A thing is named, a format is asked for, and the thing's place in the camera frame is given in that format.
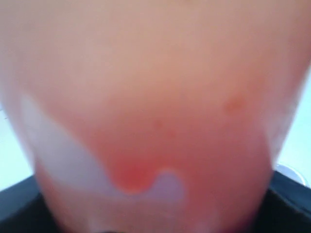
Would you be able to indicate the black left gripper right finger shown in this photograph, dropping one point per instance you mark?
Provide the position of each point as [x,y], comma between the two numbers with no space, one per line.
[286,206]

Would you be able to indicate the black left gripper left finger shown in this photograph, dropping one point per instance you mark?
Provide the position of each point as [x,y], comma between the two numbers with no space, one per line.
[22,209]

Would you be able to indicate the red sauce squeeze bottle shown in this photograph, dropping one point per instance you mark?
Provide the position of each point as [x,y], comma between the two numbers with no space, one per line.
[153,116]

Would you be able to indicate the white rectangular tray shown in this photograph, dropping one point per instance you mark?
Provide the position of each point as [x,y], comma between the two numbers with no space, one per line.
[291,173]

